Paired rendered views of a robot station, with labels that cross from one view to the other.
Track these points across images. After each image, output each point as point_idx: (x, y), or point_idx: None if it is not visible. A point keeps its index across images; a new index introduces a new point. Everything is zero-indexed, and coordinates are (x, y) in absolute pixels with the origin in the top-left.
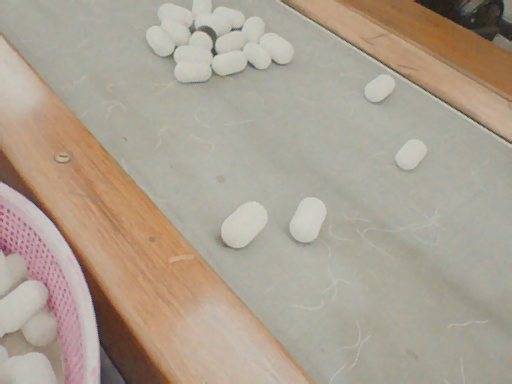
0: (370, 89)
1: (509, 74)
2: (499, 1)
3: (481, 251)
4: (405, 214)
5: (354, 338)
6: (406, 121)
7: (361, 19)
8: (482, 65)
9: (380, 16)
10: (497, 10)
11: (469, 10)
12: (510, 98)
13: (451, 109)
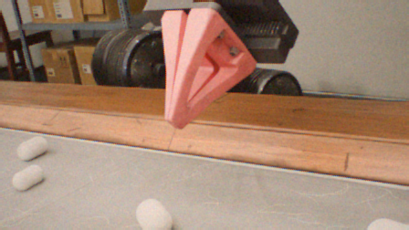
0: (17, 150)
1: (152, 102)
2: (283, 73)
3: (57, 216)
4: (3, 215)
5: None
6: (52, 162)
7: (42, 110)
8: (131, 104)
9: (58, 103)
10: (288, 81)
11: (256, 90)
12: (139, 116)
13: (102, 143)
